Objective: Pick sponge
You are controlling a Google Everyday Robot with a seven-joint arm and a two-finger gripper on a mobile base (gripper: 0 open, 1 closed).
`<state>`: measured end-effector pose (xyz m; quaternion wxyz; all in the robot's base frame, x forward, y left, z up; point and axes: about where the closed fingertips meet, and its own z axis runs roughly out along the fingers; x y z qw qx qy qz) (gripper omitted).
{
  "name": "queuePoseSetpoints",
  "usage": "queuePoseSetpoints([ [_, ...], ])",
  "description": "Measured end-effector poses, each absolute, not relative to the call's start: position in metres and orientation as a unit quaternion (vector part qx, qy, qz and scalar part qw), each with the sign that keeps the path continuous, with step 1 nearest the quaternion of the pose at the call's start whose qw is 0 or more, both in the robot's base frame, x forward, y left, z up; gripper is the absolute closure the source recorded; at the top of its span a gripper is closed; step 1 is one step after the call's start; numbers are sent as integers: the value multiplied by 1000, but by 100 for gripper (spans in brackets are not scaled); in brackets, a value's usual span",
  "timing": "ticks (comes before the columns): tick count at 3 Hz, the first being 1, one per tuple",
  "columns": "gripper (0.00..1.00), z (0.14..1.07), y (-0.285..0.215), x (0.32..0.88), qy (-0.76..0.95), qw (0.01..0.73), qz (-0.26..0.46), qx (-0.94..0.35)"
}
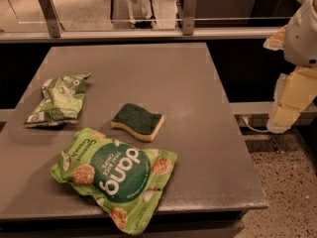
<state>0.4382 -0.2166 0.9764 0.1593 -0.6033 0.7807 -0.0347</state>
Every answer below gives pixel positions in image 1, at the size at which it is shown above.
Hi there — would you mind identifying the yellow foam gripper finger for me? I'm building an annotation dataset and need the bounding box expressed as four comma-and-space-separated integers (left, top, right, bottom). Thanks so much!
266, 66, 317, 134
264, 26, 286, 51

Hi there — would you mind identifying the green and yellow sponge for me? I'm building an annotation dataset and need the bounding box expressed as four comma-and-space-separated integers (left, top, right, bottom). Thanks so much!
111, 103, 164, 142

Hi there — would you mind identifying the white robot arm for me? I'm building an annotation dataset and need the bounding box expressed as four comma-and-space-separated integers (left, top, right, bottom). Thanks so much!
264, 0, 317, 134

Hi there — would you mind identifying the green dang chips bag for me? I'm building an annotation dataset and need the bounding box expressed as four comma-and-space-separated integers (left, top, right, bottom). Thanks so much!
50, 128, 177, 235

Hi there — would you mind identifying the crumpled green snack bag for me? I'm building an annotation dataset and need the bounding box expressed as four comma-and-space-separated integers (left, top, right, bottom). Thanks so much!
24, 73, 91, 128

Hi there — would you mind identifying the grey metal rail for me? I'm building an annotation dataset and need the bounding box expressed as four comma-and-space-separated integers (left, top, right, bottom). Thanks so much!
0, 27, 279, 44

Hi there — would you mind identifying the white cable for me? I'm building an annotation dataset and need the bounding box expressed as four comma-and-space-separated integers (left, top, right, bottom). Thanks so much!
241, 116, 270, 133

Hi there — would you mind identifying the right metal bracket post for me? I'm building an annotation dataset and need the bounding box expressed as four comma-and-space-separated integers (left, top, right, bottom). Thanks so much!
182, 0, 197, 36

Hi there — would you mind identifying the metal bracket post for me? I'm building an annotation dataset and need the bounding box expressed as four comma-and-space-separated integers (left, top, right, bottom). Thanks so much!
38, 0, 62, 38
182, 0, 197, 36

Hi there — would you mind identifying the left metal bracket post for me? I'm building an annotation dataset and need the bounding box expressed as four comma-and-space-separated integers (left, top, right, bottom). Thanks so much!
38, 0, 62, 38

